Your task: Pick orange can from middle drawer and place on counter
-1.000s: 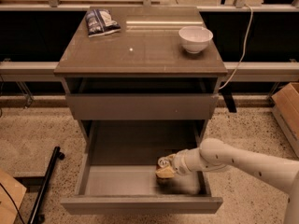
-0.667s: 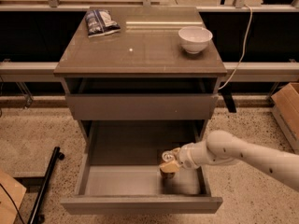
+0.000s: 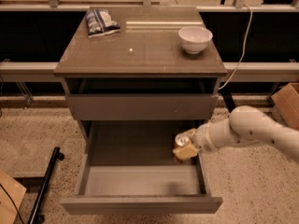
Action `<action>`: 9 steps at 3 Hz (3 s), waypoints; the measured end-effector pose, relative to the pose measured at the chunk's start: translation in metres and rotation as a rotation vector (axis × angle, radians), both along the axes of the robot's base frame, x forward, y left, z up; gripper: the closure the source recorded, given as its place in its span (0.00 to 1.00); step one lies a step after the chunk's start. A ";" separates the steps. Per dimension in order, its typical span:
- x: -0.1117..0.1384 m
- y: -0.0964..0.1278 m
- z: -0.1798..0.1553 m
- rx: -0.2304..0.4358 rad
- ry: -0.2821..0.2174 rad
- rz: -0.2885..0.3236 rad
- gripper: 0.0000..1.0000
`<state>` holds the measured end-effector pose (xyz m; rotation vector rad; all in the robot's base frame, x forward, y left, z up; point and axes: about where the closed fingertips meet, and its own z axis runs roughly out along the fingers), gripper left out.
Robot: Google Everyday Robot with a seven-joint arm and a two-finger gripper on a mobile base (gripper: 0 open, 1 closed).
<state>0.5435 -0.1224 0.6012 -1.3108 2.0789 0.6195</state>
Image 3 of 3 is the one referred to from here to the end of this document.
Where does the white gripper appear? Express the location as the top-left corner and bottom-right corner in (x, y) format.
(173, 123), (218, 161)

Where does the orange soda can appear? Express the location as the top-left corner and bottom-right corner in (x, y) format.
(174, 133), (190, 162)

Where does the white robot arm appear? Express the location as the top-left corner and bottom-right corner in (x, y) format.
(173, 105), (299, 162)

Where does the open grey middle drawer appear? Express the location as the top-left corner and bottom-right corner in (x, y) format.
(61, 120), (222, 215)

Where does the grey drawer cabinet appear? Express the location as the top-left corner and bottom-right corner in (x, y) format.
(53, 5), (228, 161)

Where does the closed grey top drawer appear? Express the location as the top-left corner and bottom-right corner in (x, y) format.
(65, 94), (218, 120)

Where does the white ceramic bowl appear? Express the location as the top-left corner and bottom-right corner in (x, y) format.
(178, 26), (213, 54)

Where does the cardboard box at right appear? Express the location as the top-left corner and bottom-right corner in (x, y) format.
(271, 83), (299, 130)

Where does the blue chip bag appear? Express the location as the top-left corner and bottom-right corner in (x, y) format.
(85, 8), (121, 37)

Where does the black metal bar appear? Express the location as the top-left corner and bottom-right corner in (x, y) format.
(27, 147), (64, 224)

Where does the cardboard sheet at left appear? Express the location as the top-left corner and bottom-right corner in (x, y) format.
(0, 169), (26, 224)

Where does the white power cable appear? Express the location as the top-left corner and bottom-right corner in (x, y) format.
(218, 4), (254, 91)

